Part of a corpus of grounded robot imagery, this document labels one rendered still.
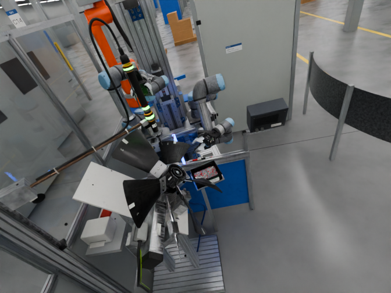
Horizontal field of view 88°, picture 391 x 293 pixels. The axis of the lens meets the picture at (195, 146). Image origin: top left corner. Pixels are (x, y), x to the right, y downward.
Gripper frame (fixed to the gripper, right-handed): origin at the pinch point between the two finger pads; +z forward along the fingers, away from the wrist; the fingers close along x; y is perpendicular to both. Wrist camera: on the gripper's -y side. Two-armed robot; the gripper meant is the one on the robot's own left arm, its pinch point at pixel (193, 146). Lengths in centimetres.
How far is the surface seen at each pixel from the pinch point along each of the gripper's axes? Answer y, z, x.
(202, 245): 13, 24, 109
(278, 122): 26, -60, 6
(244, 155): 11, -39, 35
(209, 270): 33, 34, 107
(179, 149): -5.8, 8.0, 0.5
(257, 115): 17.4, -45.4, -6.1
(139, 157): -2.5, 34.6, -16.2
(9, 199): 1, 86, -38
